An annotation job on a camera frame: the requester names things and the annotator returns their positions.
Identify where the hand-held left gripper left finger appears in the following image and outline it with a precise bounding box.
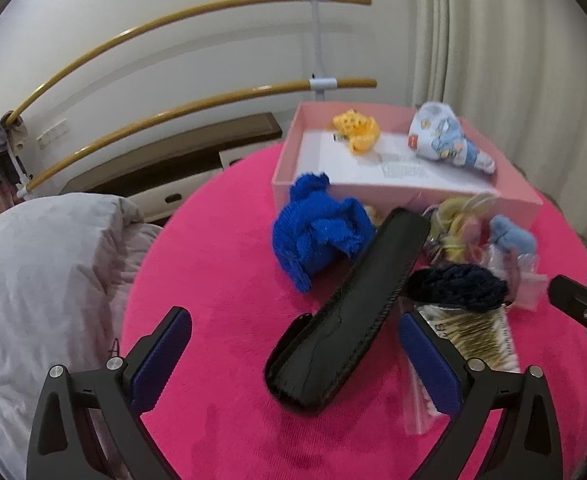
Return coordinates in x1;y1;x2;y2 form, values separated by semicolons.
26;306;194;480

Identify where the clear plastic bag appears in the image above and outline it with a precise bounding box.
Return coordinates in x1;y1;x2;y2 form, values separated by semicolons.
483;252;549;311

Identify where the black zip case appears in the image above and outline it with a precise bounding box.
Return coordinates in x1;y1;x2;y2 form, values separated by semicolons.
264;206;431;415

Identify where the white paper sheet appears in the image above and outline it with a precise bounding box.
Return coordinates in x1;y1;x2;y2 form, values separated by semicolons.
318;132;454;185

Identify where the white cabinet with brown top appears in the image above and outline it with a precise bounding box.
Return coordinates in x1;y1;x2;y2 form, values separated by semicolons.
60;112;282;226

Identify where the cream curtain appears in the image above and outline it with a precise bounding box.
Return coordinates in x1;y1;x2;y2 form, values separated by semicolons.
413;0;587;201

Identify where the bag of cotton swabs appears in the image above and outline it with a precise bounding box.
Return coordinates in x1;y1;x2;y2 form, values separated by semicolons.
403;305;521;436

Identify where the blue knitted hat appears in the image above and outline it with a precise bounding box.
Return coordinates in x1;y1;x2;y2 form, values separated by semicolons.
272;172;378;293

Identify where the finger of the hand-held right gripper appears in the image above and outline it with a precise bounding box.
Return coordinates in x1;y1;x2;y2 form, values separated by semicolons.
547;274;587;376

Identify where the navy knitted scrunchie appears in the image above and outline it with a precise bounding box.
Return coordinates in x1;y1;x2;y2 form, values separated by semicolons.
406;264;509;311

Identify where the yellow organza pouch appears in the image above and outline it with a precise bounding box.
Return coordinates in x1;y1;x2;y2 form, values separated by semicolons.
425;194;497;261

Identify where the pink box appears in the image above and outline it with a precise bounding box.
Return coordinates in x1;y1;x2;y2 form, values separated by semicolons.
272;101;544;228

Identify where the yellow scrunchie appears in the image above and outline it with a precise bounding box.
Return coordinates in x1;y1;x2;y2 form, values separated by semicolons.
333;110;380;153

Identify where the white quilted duvet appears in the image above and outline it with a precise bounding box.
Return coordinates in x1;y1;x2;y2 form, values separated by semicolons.
0;192;164;478

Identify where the light blue patterned sock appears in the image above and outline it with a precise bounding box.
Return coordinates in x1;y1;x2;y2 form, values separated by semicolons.
407;101;497;176

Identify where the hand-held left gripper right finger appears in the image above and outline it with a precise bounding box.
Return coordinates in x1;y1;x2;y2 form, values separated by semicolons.
399;310;567;480

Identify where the white wall switch panel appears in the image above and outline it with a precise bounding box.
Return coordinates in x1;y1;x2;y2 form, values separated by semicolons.
37;118;69;148

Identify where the light blue soft cloth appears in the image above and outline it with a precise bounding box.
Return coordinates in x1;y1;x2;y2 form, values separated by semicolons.
488;215;538;261

